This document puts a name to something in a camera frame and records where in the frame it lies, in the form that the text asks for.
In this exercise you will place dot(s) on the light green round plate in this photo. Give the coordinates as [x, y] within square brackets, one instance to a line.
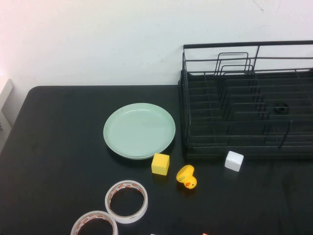
[139, 127]

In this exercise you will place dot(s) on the yellow foam cube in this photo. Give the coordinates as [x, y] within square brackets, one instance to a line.
[160, 165]

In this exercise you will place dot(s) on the yellow rubber duck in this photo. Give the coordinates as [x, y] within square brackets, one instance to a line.
[185, 175]

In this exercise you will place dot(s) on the white foam cube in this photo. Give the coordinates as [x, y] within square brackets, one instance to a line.
[233, 161]

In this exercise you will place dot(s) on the clear tape roll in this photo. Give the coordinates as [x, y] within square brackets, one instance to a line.
[127, 218]

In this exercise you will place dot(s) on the white tape roll red print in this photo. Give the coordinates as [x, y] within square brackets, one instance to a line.
[94, 214]

